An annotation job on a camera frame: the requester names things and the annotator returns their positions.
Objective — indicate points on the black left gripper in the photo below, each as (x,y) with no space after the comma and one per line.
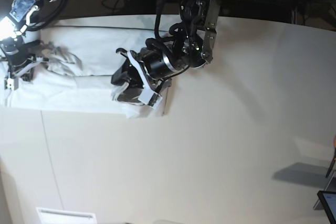
(155,64)

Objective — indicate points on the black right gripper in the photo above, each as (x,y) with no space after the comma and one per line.
(16,51)

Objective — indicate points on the white T-shirt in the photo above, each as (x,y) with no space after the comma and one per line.
(77,78)

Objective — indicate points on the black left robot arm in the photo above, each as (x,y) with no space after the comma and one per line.
(189,44)

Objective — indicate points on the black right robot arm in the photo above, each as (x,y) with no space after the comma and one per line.
(22,18)

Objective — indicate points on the white paper sheet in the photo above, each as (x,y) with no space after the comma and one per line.
(60,216)

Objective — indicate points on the tablet screen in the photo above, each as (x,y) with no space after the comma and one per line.
(327,199)

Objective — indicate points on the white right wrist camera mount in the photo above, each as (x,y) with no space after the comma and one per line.
(24,71)

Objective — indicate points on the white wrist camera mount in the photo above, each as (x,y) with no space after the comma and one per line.
(24,71)
(135,86)

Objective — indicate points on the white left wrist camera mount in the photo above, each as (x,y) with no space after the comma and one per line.
(135,86)

